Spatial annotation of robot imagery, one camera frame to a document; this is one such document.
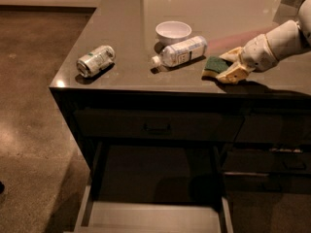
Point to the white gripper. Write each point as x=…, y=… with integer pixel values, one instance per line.
x=258, y=54

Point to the green yellow sponge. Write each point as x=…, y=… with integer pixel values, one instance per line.
x=214, y=66

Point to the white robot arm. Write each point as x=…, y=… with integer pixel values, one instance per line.
x=291, y=37

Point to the dark top right drawer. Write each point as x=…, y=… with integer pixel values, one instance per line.
x=286, y=128

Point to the dark drawer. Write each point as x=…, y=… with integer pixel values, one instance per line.
x=267, y=162
x=184, y=126
x=286, y=128

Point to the dark middle right drawer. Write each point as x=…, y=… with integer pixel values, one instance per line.
x=267, y=162

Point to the dark kitchen counter cabinet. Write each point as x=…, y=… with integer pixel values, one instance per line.
x=258, y=203

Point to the dark top left drawer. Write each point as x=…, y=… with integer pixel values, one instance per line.
x=184, y=126

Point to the open middle drawer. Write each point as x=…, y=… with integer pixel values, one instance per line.
x=154, y=190

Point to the clear plastic water bottle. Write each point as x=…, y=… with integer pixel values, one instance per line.
x=181, y=53

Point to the white bowl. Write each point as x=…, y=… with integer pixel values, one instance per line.
x=171, y=32

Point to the silver soda can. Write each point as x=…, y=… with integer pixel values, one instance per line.
x=96, y=61

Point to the black drawer handle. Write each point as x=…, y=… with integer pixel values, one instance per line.
x=157, y=129

